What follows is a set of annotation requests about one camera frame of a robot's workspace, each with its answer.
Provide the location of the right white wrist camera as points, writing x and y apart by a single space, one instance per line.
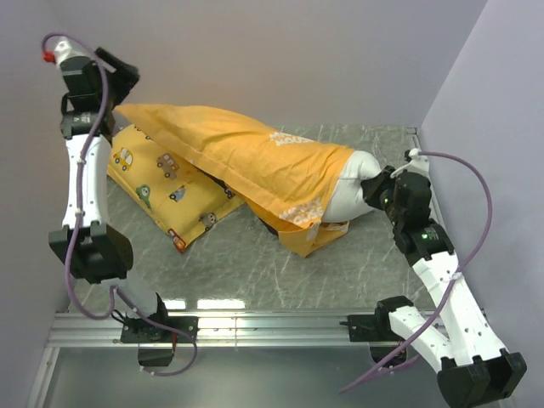
415 162

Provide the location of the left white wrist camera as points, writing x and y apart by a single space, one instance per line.
64 49

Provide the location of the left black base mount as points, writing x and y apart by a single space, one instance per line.
159 342

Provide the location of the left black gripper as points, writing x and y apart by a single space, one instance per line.
126 76

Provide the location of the yellow vehicle print pillow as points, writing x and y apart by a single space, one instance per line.
183 202

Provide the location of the aluminium frame rail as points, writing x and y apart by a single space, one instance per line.
272 327

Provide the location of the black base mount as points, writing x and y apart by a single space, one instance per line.
159 342
372 328

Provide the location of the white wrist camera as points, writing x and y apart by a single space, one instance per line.
415 162
64 49

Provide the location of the orange Mickey Mouse pillowcase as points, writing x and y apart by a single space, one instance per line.
286 180

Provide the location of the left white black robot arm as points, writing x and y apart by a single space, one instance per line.
88 246

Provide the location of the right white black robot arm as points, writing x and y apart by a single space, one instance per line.
472 363

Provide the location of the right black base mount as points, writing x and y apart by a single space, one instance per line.
372 328

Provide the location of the white pillow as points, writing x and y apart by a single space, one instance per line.
347 200

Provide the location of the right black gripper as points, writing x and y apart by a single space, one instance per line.
372 186

